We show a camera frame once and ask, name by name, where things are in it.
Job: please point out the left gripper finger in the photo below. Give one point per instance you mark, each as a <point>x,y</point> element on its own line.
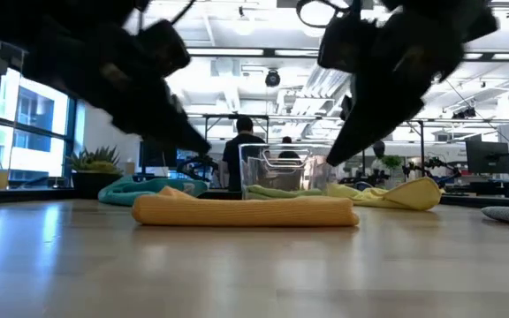
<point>166,123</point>

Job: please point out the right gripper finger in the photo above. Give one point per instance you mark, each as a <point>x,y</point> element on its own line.
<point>378,110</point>

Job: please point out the orange microfiber towel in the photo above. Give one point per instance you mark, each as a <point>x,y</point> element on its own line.
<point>245,212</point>

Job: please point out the green microfiber towel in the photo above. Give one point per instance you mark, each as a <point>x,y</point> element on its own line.
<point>281,193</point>

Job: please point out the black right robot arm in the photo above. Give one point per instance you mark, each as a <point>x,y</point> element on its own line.
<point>449,17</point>

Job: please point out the neighbouring station robot arm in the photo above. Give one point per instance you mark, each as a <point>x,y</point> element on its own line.
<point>197,167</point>
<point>431,165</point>

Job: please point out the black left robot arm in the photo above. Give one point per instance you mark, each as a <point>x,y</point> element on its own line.
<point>38,22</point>

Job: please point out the teal microfiber towel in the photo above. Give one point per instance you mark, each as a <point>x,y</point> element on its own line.
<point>126,192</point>

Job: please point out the yellow microfiber towel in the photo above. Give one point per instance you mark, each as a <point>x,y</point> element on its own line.
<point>413,196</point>

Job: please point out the person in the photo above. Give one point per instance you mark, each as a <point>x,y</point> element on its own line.
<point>379,148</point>
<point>287,142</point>
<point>237,154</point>

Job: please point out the black computer monitor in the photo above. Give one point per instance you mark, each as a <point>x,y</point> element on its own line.
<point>486,156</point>
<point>153,161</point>

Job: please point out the small green leafy plant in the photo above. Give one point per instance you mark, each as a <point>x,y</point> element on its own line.
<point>391,161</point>

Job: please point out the black ceiling spotlight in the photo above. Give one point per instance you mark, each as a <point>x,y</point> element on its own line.
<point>272,78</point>
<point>463,113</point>

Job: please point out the potted succulent plant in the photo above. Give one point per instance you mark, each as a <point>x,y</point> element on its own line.
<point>95,165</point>

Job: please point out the clear plastic bin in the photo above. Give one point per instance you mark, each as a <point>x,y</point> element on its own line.
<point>254,168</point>

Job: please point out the black overhead light bar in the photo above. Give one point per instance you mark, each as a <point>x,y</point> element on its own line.
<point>272,52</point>

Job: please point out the black office desk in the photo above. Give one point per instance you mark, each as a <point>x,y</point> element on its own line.
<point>493,185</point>

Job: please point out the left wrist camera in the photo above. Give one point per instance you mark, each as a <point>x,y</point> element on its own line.
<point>164,46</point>

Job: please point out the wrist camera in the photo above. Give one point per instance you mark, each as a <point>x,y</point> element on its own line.
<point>164,46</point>
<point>344,44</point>

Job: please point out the black neighbouring station frame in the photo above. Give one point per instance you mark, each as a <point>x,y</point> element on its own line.
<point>237,116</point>

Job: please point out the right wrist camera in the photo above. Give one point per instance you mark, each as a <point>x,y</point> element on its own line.
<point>344,44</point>

